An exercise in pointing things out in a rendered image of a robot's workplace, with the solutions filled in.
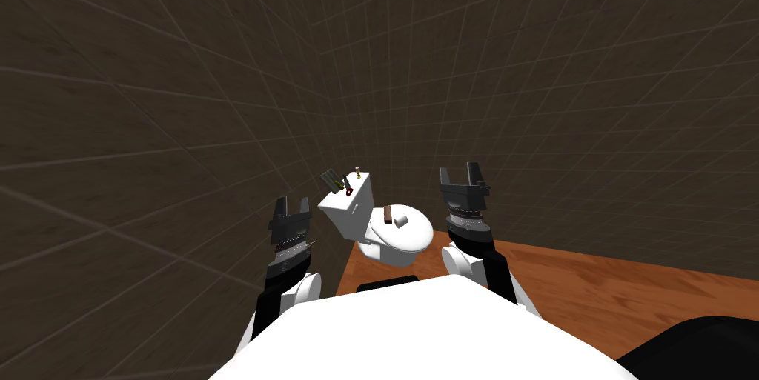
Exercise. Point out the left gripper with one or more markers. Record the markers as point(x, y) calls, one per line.
point(290, 229)

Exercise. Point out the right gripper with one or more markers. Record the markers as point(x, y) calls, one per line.
point(465, 197)

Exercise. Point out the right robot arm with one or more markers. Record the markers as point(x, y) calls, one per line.
point(483, 255)

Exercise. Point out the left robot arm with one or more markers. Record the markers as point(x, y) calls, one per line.
point(283, 285)

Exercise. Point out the grey-green flat box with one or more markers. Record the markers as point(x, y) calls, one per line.
point(331, 180)

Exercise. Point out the small white box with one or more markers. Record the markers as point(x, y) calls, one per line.
point(400, 220)

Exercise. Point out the brown bar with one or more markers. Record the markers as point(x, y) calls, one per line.
point(388, 214)

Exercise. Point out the white toilet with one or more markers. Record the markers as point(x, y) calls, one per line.
point(409, 241)

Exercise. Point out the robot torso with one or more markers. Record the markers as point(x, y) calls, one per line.
point(427, 332)

